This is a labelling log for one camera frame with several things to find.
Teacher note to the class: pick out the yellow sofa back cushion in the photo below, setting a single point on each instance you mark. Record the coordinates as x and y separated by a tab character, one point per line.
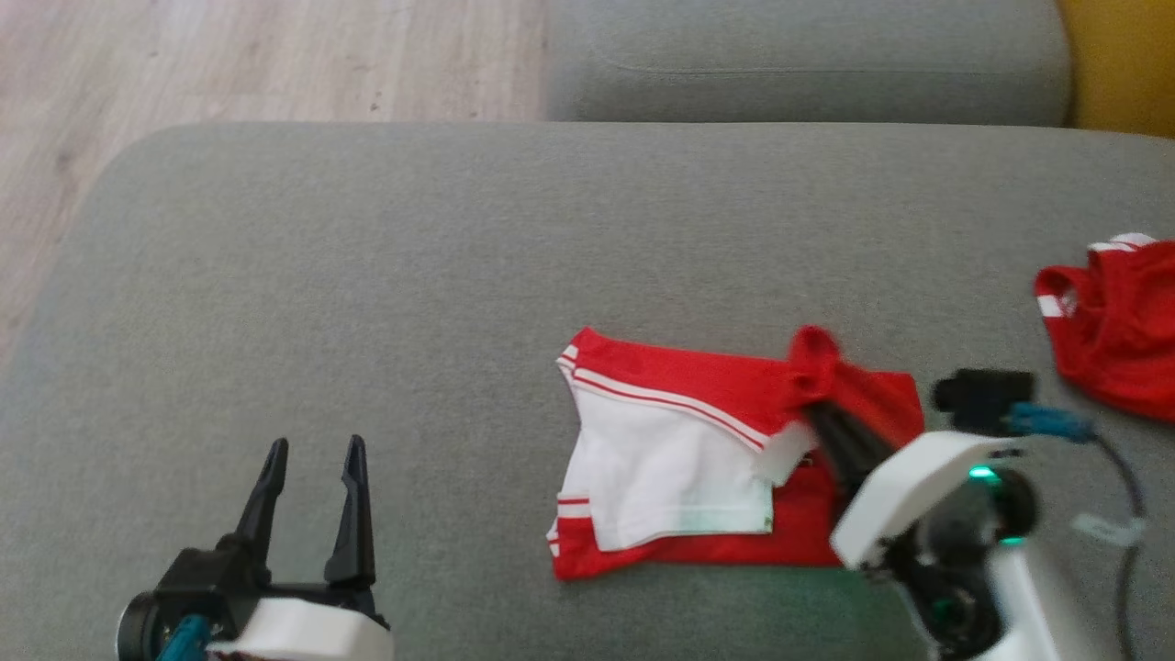
1124	64

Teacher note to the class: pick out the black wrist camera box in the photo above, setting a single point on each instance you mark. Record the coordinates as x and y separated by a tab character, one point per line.
982	399

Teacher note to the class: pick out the grey sofa seat cushion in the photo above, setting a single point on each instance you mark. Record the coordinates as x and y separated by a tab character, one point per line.
808	64

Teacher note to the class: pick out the red shorts white trim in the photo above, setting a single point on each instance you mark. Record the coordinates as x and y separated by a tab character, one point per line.
1120	340

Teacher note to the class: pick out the red basketball jersey white sleeves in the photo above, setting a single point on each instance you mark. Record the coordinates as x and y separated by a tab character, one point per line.
679	459

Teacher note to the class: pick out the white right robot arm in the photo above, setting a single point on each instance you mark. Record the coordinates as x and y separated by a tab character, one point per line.
1019	597

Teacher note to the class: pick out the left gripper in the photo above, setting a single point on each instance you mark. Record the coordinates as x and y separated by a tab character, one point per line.
294	629

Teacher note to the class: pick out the large grey sofa ottoman cushion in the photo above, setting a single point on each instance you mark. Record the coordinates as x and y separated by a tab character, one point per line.
367	275

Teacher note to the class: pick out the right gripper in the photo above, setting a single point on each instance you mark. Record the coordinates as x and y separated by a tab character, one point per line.
909	487

